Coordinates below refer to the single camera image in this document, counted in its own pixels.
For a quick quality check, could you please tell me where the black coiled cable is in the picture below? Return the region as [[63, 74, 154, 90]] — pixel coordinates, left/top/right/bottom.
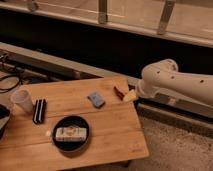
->
[[0, 74, 22, 94]]

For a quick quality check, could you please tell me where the red handled tool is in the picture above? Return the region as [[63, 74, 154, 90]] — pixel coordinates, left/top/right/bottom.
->
[[114, 87, 124, 100]]

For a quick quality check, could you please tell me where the black round plate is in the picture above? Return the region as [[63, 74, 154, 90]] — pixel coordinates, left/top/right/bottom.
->
[[52, 115, 90, 152]]

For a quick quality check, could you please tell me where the white patterned rectangular box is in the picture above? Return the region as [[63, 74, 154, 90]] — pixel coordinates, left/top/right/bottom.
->
[[55, 126, 87, 142]]

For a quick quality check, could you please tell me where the wooden table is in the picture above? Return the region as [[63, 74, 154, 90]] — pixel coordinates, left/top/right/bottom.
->
[[0, 76, 149, 171]]

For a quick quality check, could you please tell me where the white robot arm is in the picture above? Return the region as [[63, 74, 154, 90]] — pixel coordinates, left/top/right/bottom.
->
[[124, 59, 213, 106]]

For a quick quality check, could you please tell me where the translucent plastic cup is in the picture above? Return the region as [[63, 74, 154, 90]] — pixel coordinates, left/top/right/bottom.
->
[[10, 90, 33, 113]]

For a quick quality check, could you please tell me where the dark object at left edge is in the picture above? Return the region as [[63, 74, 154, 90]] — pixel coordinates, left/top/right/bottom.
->
[[0, 104, 10, 139]]

